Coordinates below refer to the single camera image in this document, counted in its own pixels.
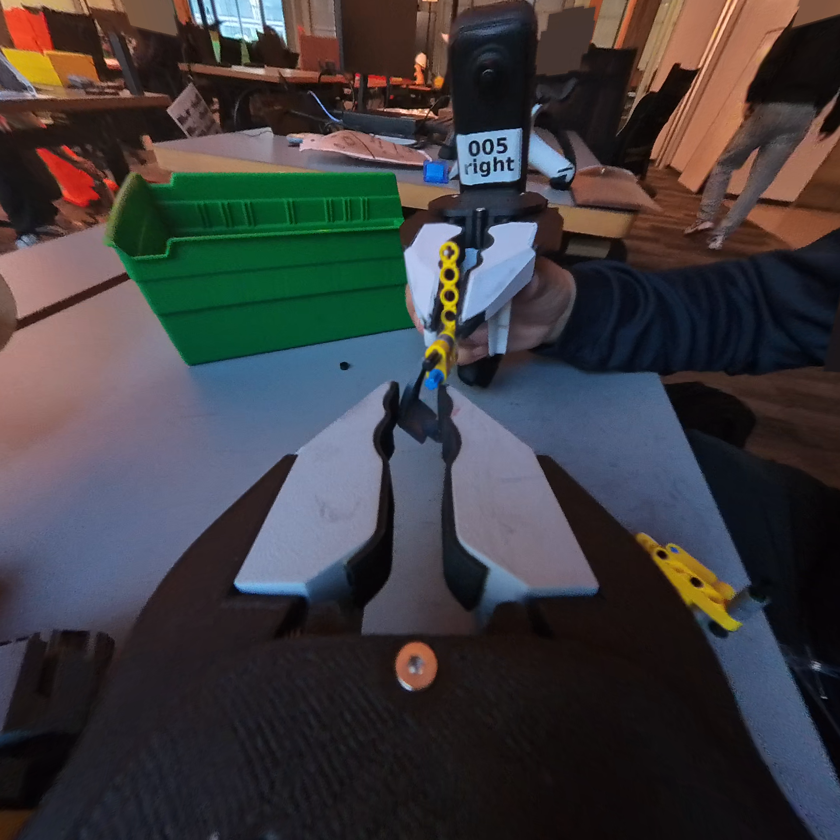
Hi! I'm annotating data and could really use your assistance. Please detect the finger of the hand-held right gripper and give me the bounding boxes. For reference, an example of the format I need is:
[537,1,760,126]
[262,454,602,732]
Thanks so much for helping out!
[461,222,537,327]
[403,225,462,343]

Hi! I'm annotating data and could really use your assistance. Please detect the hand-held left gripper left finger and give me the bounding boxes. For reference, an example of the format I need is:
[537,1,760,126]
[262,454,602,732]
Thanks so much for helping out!
[234,381,401,608]

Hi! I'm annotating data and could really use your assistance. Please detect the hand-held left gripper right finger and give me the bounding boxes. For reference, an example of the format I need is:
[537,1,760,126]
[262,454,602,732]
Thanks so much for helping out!
[436,384,599,611]

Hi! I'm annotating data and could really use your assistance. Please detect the yellow thin holed block beam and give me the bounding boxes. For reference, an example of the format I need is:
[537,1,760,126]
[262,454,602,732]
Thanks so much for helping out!
[434,239,463,333]

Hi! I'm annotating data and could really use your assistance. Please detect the small black yellow block assembly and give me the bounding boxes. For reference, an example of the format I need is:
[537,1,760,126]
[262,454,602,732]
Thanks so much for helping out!
[395,330,459,446]

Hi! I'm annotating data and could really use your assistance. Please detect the yellow block frame assembly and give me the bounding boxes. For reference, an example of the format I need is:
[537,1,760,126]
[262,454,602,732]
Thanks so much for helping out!
[634,530,744,635]

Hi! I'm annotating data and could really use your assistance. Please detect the person's right forearm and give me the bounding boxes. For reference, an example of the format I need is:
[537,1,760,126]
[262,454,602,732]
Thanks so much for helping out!
[543,228,840,378]

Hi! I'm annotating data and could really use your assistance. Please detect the grey desk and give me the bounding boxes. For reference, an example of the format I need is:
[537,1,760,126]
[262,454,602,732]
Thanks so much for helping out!
[0,222,840,840]

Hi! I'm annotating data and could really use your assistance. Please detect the person's right hand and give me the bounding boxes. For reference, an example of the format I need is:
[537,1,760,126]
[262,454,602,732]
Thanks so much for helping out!
[406,258,578,366]

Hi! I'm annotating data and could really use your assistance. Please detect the dark partition panel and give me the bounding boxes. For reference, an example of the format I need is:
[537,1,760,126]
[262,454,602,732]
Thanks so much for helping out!
[336,0,422,74]

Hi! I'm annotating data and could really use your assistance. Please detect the patterned paper sheet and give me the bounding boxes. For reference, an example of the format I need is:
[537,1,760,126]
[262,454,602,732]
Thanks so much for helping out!
[297,129,432,168]

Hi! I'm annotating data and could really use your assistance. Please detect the flat cardboard box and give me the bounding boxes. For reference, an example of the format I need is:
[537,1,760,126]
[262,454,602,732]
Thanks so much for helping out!
[568,164,662,214]

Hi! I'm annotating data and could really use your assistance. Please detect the green storage bin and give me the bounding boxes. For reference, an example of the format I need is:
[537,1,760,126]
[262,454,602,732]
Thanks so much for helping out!
[104,171,414,368]

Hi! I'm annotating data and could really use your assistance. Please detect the black office chair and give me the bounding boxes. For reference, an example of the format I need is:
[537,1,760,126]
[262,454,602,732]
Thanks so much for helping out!
[612,61,701,182]

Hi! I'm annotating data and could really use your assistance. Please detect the grey background table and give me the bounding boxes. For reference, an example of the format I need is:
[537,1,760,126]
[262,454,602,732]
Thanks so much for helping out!
[150,126,632,242]

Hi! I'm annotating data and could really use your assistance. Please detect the pale wooden boards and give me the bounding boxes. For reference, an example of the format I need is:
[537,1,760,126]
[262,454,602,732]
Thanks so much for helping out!
[645,0,840,206]

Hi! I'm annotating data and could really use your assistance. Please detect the dark wooden workbench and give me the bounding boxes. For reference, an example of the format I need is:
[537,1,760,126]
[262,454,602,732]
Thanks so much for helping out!
[176,61,422,127]
[0,91,173,186]

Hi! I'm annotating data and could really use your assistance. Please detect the person's dark clothed body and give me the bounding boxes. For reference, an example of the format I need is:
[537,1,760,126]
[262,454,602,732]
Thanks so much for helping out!
[665,382,840,757]

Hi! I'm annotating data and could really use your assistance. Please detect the white patterned card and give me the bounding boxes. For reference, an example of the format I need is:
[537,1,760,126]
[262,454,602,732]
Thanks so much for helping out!
[166,80,222,138]

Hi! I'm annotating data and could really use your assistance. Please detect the black yellow toy block vehicle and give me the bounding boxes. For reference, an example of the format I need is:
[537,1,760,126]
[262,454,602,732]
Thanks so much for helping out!
[0,627,117,809]

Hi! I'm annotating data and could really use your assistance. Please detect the orange storage bin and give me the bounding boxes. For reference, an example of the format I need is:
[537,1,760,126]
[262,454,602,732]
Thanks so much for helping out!
[35,146,120,207]

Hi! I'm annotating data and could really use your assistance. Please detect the yellow storage bin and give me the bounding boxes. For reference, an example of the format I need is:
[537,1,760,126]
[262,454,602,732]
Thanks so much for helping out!
[2,46,101,89]

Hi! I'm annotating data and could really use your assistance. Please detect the red storage bin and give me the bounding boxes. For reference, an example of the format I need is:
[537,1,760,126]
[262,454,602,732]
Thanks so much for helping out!
[2,5,55,55]

